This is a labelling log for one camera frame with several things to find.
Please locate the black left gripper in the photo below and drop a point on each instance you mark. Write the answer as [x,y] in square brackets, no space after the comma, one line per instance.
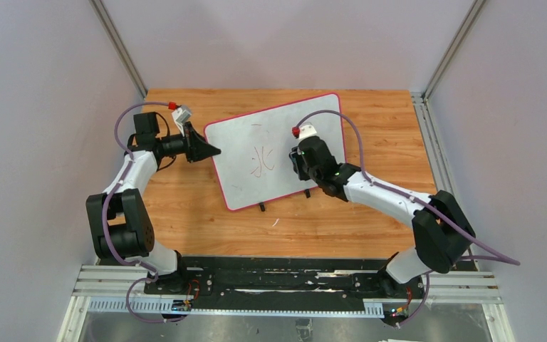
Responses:
[190,143]

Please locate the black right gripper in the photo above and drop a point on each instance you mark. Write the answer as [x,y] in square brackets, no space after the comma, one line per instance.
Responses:
[297,163]

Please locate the pink-framed whiteboard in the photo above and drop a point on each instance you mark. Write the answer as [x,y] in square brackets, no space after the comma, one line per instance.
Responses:
[254,164]

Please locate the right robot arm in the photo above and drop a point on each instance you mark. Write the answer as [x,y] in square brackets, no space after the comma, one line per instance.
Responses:
[441,231]

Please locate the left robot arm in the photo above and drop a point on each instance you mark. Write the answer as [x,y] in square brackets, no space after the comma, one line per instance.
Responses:
[120,226]

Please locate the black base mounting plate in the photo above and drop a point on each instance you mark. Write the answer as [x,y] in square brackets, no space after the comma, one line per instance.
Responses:
[288,284]

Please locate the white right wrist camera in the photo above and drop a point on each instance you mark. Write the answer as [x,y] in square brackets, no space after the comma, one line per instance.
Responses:
[304,131]

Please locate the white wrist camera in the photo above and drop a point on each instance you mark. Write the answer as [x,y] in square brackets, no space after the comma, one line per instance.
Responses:
[180,115]
[304,131]

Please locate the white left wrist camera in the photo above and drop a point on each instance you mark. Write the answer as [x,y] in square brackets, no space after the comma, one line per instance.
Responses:
[180,115]

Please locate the aluminium frame rail front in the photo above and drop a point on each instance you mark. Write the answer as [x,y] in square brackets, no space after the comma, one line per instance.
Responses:
[119,289]

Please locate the aluminium frame post left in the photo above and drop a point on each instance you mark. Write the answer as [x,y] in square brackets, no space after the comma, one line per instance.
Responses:
[113,34]

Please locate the aluminium frame post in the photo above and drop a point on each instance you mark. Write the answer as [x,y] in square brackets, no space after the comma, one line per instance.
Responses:
[455,44]
[113,34]

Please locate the aluminium frame post right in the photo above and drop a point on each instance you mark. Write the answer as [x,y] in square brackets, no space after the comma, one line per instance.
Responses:
[455,44]

